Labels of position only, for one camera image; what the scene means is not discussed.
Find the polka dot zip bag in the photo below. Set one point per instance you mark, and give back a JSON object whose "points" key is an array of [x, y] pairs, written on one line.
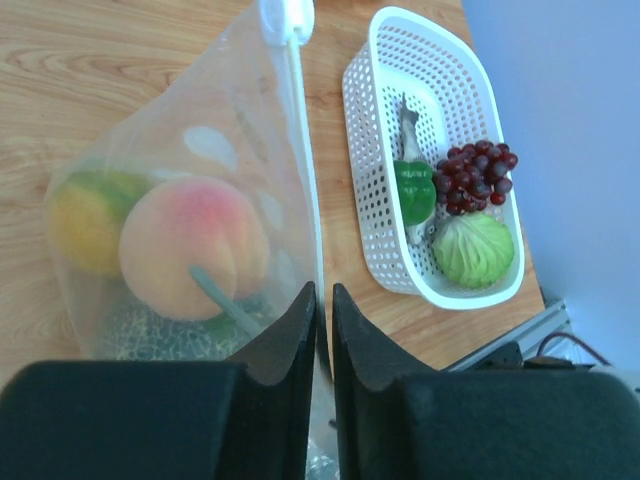
{"points": [[237, 114]]}

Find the red apple toy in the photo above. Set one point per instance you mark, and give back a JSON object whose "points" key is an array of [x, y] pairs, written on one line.
{"points": [[193, 221]]}

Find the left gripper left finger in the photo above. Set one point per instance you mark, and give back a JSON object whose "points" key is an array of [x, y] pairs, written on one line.
{"points": [[243, 418]]}

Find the green bell pepper toy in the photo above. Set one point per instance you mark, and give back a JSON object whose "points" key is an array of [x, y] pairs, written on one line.
{"points": [[416, 191]]}

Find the yellow green pepper toy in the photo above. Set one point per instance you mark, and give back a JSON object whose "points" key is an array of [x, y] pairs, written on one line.
{"points": [[86, 214]]}

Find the red grapes toy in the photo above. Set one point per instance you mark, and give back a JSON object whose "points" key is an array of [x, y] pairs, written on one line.
{"points": [[475, 176]]}

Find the green cabbage toy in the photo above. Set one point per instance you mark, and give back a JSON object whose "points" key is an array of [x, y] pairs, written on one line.
{"points": [[474, 251]]}

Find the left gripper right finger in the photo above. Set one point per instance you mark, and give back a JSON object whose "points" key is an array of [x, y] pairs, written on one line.
{"points": [[397, 418]]}

